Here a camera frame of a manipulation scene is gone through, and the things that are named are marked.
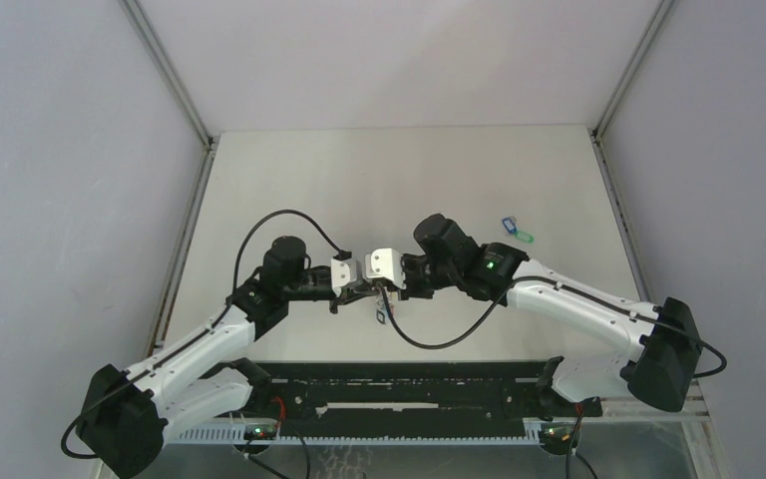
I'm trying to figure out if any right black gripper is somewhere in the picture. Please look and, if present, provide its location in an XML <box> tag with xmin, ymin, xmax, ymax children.
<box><xmin>387</xmin><ymin>253</ymin><xmax>460</xmax><ymax>301</ymax></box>

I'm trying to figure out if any metal key organizer with rings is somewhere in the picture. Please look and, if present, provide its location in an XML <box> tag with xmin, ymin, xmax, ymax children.
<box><xmin>375</xmin><ymin>290</ymin><xmax>395</xmax><ymax>325</ymax></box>

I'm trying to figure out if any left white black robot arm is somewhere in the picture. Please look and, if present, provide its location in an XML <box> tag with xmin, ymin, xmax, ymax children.
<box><xmin>67</xmin><ymin>236</ymin><xmax>402</xmax><ymax>478</ymax></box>

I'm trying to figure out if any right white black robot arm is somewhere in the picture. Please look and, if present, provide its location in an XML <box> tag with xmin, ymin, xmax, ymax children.
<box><xmin>366</xmin><ymin>214</ymin><xmax>708</xmax><ymax>415</ymax></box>

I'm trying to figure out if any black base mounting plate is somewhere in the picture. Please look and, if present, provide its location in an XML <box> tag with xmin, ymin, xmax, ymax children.
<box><xmin>231</xmin><ymin>359</ymin><xmax>602</xmax><ymax>438</ymax></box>

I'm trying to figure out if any left green circuit board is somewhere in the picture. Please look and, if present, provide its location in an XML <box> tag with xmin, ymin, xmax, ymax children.
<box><xmin>243</xmin><ymin>425</ymin><xmax>278</xmax><ymax>441</ymax></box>

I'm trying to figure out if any green circuit board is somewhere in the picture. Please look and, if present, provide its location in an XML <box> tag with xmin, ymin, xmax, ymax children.
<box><xmin>243</xmin><ymin>425</ymin><xmax>278</xmax><ymax>441</ymax></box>
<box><xmin>540</xmin><ymin>426</ymin><xmax>575</xmax><ymax>443</ymax></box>

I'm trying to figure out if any right green circuit board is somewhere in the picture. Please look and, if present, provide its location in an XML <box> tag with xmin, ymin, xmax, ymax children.
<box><xmin>540</xmin><ymin>426</ymin><xmax>575</xmax><ymax>443</ymax></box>

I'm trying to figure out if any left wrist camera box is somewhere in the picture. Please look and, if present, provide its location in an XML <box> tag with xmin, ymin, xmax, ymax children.
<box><xmin>330</xmin><ymin>258</ymin><xmax>362</xmax><ymax>296</ymax></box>

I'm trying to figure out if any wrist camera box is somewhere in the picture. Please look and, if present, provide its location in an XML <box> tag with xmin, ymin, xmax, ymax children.
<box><xmin>364</xmin><ymin>247</ymin><xmax>406</xmax><ymax>290</ymax></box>
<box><xmin>330</xmin><ymin>258</ymin><xmax>362</xmax><ymax>296</ymax></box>

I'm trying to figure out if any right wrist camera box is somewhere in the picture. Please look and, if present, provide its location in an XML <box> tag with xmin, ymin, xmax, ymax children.
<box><xmin>364</xmin><ymin>247</ymin><xmax>406</xmax><ymax>290</ymax></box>

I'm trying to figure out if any right black camera cable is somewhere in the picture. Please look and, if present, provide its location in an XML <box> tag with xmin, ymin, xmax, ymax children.
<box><xmin>376</xmin><ymin>275</ymin><xmax>729</xmax><ymax>479</ymax></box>

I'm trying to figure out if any black camera cable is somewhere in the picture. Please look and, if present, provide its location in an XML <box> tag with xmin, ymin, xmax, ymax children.
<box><xmin>60</xmin><ymin>209</ymin><xmax>353</xmax><ymax>460</ymax></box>
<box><xmin>376</xmin><ymin>275</ymin><xmax>729</xmax><ymax>479</ymax></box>

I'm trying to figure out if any left black camera cable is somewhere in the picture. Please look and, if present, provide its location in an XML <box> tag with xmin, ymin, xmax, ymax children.
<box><xmin>60</xmin><ymin>209</ymin><xmax>353</xmax><ymax>460</ymax></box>

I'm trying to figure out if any white slotted cable duct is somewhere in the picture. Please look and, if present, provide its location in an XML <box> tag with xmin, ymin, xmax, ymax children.
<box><xmin>170</xmin><ymin>422</ymin><xmax>558</xmax><ymax>446</ymax></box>

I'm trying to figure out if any left aluminium frame post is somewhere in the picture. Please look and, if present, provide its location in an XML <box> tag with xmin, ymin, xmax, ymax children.
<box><xmin>118</xmin><ymin>0</ymin><xmax>213</xmax><ymax>150</ymax></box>

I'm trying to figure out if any aluminium frame post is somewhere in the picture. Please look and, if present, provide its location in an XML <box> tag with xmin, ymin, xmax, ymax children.
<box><xmin>118</xmin><ymin>0</ymin><xmax>213</xmax><ymax>150</ymax></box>
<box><xmin>591</xmin><ymin>0</ymin><xmax>679</xmax><ymax>144</ymax></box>

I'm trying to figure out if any right aluminium frame post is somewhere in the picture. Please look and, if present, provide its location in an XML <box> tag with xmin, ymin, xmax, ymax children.
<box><xmin>591</xmin><ymin>0</ymin><xmax>679</xmax><ymax>144</ymax></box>

